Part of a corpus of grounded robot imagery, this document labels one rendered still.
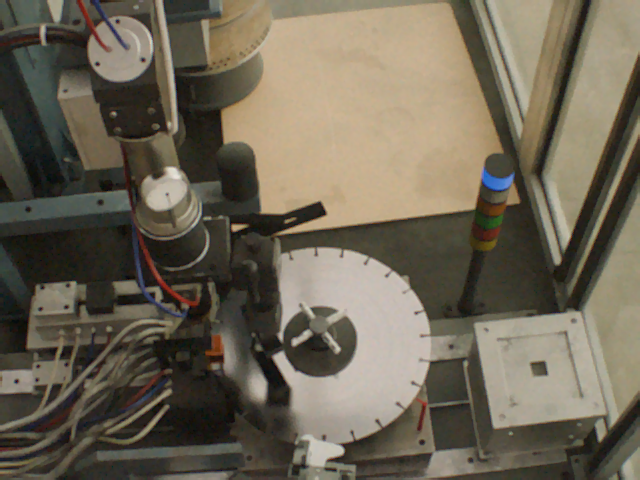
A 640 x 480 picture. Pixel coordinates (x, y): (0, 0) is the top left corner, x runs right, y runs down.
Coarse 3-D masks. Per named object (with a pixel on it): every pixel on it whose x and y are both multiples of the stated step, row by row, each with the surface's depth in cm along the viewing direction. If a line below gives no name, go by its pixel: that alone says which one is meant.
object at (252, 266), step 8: (248, 264) 95; (256, 264) 96; (240, 272) 96; (248, 272) 95; (256, 272) 96; (248, 280) 96; (256, 280) 97; (248, 288) 99; (256, 288) 99; (256, 296) 100
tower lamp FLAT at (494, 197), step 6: (480, 186) 121; (486, 186) 119; (510, 186) 119; (480, 192) 121; (486, 192) 120; (492, 192) 119; (498, 192) 119; (504, 192) 119; (486, 198) 121; (492, 198) 120; (498, 198) 120; (504, 198) 121
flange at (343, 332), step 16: (304, 320) 127; (288, 336) 126; (336, 336) 125; (352, 336) 125; (288, 352) 124; (304, 352) 124; (320, 352) 124; (352, 352) 124; (304, 368) 123; (320, 368) 123; (336, 368) 123
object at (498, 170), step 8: (488, 160) 118; (496, 160) 117; (504, 160) 117; (512, 160) 117; (488, 168) 117; (496, 168) 117; (504, 168) 117; (512, 168) 117; (488, 176) 117; (496, 176) 116; (504, 176) 116; (512, 176) 117; (488, 184) 118; (496, 184) 117; (504, 184) 117
